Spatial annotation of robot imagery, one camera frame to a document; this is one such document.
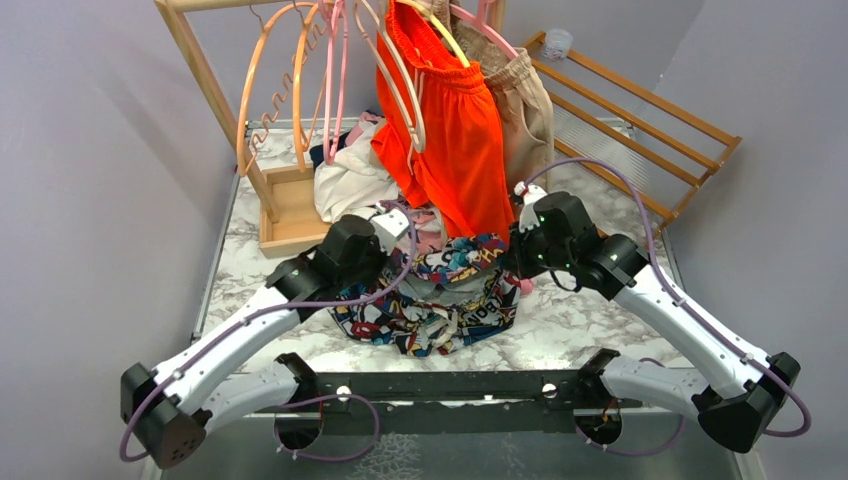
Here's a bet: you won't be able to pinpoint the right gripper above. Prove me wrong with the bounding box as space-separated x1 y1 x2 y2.
502 214 576 279

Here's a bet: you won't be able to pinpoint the comic print shorts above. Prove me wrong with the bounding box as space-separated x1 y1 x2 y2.
330 233 522 357

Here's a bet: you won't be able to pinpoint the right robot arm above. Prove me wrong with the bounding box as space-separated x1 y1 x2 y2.
502 184 801 453

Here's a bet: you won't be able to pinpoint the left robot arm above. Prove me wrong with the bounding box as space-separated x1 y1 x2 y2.
119 209 410 469

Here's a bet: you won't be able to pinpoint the orange hanger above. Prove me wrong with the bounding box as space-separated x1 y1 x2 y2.
236 1 333 176

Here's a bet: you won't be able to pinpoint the cream hanger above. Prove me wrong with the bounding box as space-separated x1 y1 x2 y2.
352 0 427 153

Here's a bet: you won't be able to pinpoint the beige shorts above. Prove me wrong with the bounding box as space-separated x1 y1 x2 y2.
433 0 556 200

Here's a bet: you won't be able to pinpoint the orange shorts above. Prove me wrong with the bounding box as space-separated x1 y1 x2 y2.
371 1 514 239

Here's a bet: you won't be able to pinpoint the pink hanger right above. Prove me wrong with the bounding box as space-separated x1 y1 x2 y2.
449 0 518 59

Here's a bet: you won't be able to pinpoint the pink hanger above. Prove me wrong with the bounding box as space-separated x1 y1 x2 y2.
449 0 518 59
317 1 349 165

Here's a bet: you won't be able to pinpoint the yellow hanger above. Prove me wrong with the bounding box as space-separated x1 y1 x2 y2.
397 0 470 68

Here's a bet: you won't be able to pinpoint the wooden clothes rack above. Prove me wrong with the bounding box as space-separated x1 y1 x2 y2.
153 0 507 260

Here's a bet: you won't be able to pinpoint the pink white navy garment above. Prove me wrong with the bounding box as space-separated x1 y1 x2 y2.
313 113 406 223

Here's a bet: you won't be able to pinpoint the wooden slatted shelf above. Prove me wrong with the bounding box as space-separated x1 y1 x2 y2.
524 31 742 235

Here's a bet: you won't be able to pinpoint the clear plastic cup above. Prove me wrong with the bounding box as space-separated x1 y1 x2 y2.
541 28 573 61

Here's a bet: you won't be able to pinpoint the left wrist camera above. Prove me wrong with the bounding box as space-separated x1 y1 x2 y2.
369 207 410 254

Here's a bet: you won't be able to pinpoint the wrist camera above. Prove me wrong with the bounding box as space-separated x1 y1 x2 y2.
369 207 410 254
513 181 548 233

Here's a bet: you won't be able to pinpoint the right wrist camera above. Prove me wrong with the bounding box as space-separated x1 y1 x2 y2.
513 181 548 233

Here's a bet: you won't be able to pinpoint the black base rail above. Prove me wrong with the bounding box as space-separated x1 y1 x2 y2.
251 368 644 439

